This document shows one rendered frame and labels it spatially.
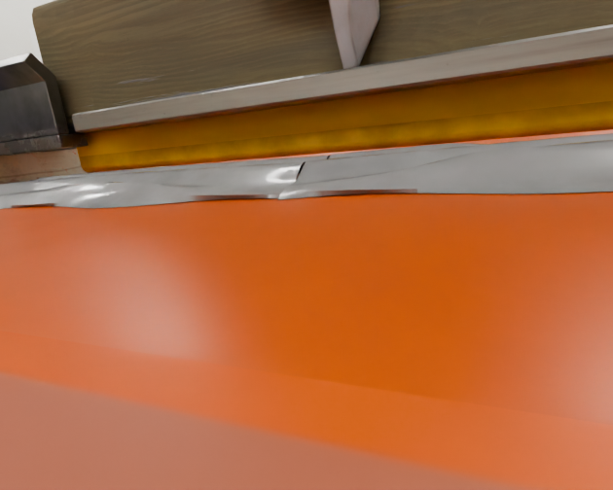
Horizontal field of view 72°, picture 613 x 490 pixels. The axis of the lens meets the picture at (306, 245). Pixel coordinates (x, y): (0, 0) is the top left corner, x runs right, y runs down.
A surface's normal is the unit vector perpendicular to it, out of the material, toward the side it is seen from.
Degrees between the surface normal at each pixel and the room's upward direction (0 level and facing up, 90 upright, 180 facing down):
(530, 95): 90
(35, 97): 90
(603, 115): 90
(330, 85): 90
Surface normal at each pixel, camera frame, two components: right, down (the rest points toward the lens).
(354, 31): 0.49, 0.49
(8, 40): 0.91, 0.01
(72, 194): -0.37, -0.56
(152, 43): -0.40, 0.28
